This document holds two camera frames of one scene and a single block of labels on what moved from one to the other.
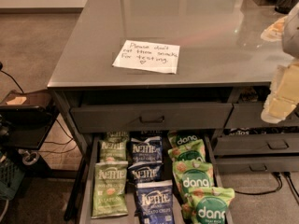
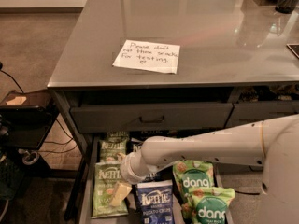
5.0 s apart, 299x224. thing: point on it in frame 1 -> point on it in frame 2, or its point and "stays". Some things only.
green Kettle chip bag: x=117 y=136 stays
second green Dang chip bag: x=192 y=175 stays
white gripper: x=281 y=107 -> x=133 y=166
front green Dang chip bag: x=206 y=205 stays
